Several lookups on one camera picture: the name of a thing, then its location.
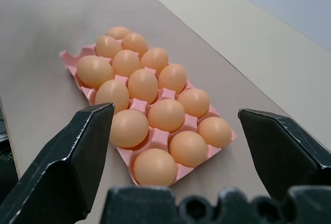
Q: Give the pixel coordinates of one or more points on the pink plastic egg tray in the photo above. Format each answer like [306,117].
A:
[157,134]

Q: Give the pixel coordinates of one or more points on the brown egg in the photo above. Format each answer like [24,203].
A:
[94,71]
[214,132]
[126,63]
[135,43]
[155,59]
[166,115]
[129,128]
[118,32]
[194,102]
[143,86]
[172,78]
[108,46]
[188,148]
[113,94]
[155,167]

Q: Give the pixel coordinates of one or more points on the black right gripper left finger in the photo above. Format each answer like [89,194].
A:
[59,167]

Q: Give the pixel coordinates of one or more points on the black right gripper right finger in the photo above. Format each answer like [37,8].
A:
[282,146]

